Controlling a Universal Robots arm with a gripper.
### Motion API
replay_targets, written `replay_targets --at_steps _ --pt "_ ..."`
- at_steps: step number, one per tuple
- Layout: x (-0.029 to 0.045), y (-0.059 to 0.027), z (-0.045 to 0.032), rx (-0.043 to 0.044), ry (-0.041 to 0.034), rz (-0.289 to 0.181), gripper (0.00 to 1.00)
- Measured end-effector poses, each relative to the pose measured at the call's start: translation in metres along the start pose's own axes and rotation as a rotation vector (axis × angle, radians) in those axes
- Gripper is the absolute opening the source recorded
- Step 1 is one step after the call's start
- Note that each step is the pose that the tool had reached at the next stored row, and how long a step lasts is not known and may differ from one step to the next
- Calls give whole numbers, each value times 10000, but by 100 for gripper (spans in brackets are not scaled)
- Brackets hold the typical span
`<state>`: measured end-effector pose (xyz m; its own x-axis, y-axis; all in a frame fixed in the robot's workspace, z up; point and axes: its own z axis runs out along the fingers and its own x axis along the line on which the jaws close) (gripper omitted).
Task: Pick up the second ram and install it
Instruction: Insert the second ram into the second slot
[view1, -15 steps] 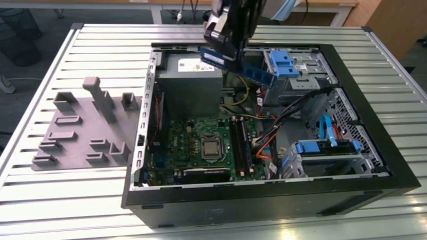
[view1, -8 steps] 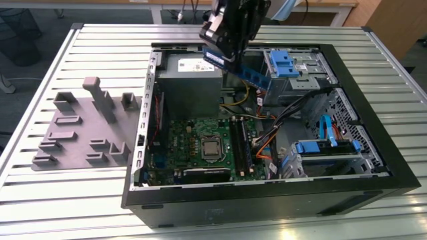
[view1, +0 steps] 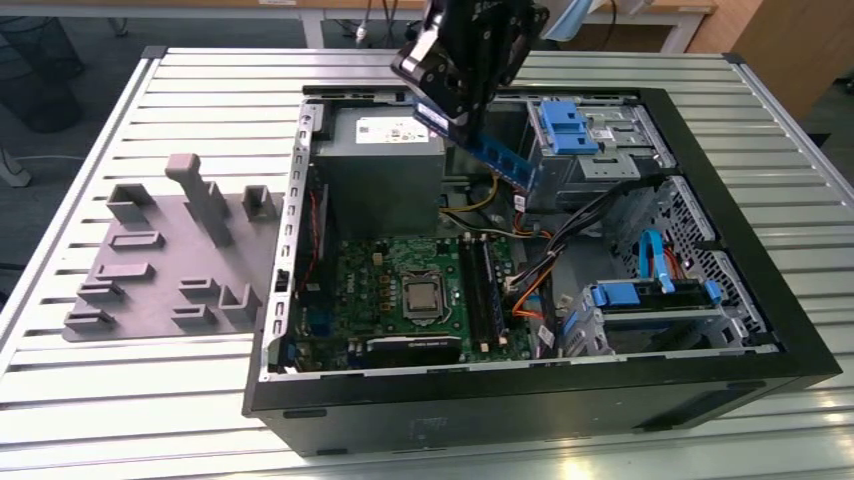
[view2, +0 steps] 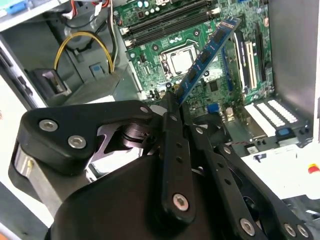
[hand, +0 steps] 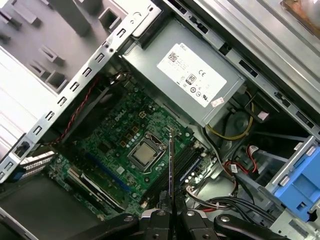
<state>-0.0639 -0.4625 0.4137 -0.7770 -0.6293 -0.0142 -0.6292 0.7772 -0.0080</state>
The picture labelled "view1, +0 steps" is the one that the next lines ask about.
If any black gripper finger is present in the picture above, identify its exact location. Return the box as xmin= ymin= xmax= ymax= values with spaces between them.
xmin=389 ymin=29 xmax=499 ymax=146
xmin=496 ymin=4 xmax=552 ymax=89

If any black RAM slot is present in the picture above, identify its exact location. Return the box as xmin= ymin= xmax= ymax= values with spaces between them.
xmin=457 ymin=237 xmax=488 ymax=352

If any empty blue disk carrier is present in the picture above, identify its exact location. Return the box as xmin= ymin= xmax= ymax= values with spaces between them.
xmin=540 ymin=99 xmax=599 ymax=156

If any gray power supply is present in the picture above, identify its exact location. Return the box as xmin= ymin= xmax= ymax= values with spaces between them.
xmin=311 ymin=105 xmax=447 ymax=236

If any gray upper drive cage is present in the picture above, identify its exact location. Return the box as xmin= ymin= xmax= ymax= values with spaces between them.
xmin=523 ymin=98 xmax=676 ymax=212

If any wooden cabinet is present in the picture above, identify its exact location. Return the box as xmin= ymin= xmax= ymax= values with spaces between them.
xmin=690 ymin=0 xmax=854 ymax=121

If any green motherboard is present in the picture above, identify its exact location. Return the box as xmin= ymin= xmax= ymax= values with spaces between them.
xmin=292 ymin=234 xmax=555 ymax=371

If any CPU socket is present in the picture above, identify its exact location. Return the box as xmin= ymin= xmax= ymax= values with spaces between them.
xmin=393 ymin=268 xmax=453 ymax=327

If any silver CPU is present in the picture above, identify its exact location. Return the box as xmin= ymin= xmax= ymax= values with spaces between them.
xmin=397 ymin=282 xmax=443 ymax=310

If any gray parts rack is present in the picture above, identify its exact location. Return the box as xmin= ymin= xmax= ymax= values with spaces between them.
xmin=61 ymin=152 xmax=285 ymax=344

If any hard disk in blue carrier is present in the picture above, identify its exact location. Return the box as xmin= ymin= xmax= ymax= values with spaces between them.
xmin=585 ymin=279 xmax=723 ymax=311

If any black graphics card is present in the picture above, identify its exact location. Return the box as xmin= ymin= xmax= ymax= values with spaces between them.
xmin=363 ymin=335 xmax=463 ymax=369

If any gray lower disk bay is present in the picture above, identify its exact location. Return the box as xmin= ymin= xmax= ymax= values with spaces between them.
xmin=556 ymin=294 xmax=766 ymax=359

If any black trash bin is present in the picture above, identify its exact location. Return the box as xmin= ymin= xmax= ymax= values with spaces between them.
xmin=0 ymin=17 xmax=88 ymax=134

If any black PC case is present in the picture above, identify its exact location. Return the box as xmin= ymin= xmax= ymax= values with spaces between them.
xmin=238 ymin=84 xmax=843 ymax=457

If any white furniture foot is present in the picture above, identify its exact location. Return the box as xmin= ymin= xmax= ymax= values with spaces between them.
xmin=0 ymin=149 xmax=32 ymax=189

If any black cable white connector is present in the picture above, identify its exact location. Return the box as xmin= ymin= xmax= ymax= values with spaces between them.
xmin=355 ymin=0 xmax=403 ymax=47

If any white frame wooden desk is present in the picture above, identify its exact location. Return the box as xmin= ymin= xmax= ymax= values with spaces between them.
xmin=152 ymin=0 xmax=719 ymax=54

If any yellow wire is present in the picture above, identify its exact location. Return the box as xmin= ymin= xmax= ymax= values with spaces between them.
xmin=443 ymin=173 xmax=500 ymax=214

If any black cable bundle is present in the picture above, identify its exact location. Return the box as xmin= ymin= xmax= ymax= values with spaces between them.
xmin=509 ymin=174 xmax=668 ymax=291

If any red wire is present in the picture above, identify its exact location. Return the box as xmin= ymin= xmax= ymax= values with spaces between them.
xmin=296 ymin=184 xmax=329 ymax=294

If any blue flat wire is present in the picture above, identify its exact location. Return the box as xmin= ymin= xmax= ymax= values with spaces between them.
xmin=637 ymin=229 xmax=676 ymax=294

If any orange wire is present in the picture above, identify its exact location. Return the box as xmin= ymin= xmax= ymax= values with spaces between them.
xmin=511 ymin=284 xmax=555 ymax=319

